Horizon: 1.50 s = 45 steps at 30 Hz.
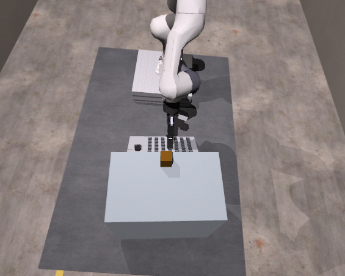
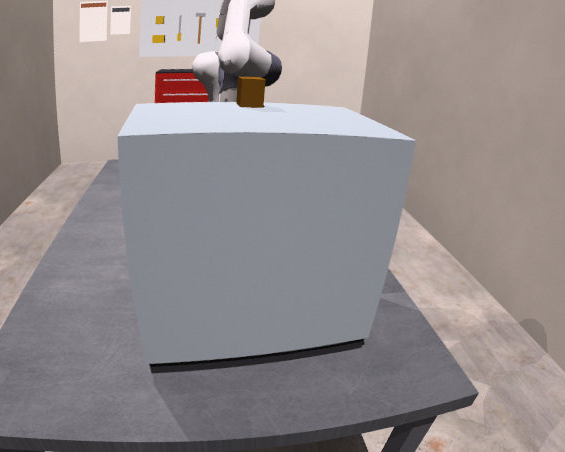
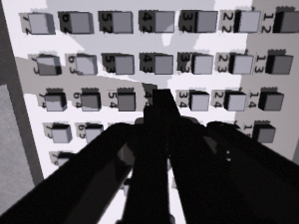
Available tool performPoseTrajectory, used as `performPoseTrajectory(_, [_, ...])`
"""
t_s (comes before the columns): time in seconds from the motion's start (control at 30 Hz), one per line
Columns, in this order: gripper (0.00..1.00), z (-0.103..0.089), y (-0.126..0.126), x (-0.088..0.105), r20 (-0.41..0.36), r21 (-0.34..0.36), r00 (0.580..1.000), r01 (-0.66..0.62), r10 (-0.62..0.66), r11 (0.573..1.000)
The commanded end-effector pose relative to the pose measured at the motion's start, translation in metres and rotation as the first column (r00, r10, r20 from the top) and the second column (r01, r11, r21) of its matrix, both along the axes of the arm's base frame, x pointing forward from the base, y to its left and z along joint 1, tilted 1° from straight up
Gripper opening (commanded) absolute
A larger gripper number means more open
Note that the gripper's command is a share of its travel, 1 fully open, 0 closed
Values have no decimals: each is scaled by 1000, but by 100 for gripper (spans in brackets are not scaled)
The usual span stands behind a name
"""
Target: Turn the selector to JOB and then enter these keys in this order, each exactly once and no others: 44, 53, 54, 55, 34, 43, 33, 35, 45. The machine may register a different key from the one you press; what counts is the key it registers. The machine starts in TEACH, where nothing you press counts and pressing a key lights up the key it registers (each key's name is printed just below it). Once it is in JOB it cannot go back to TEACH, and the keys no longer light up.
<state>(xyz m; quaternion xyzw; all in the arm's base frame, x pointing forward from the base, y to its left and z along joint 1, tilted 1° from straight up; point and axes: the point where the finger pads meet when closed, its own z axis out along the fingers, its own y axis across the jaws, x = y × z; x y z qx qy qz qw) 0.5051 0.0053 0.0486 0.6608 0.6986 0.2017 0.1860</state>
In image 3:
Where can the grey box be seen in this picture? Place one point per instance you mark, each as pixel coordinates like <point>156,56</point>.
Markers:
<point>108,56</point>

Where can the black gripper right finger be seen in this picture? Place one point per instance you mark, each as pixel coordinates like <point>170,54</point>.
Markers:
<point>267,182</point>

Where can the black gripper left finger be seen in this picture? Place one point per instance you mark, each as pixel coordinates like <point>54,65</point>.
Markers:
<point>81,190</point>

